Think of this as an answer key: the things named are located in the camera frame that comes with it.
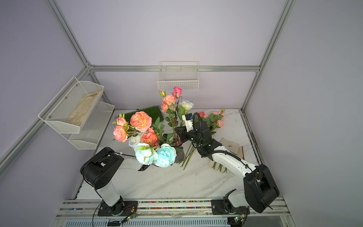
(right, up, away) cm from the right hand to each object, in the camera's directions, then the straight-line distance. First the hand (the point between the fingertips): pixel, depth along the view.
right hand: (177, 130), depth 80 cm
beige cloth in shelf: (-55, +8, -3) cm, 56 cm away
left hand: (+1, -10, +5) cm, 11 cm away
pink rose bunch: (+28, +6, +28) cm, 40 cm away
